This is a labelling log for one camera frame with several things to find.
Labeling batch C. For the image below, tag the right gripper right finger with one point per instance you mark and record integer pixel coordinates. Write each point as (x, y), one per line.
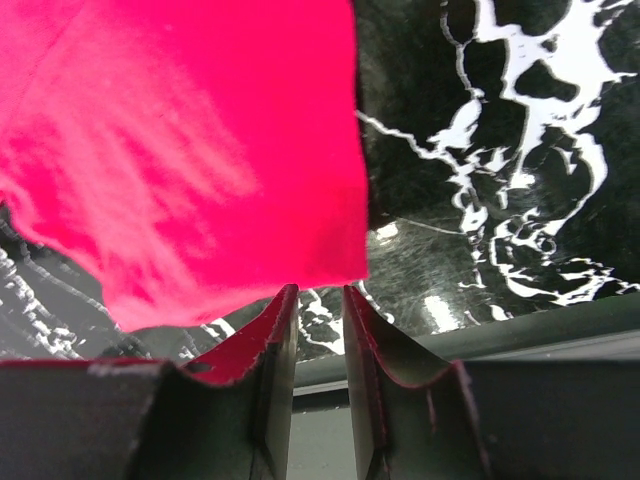
(418, 416)

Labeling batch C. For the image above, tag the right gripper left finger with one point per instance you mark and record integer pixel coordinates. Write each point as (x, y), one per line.
(224, 415)

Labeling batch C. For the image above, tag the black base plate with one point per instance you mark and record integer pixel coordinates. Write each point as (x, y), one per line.
(321, 441)

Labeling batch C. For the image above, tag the crimson t shirt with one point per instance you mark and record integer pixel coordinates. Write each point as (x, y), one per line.
(194, 156)

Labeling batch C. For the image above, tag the black marbled table mat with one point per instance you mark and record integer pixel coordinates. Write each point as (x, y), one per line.
(501, 147)

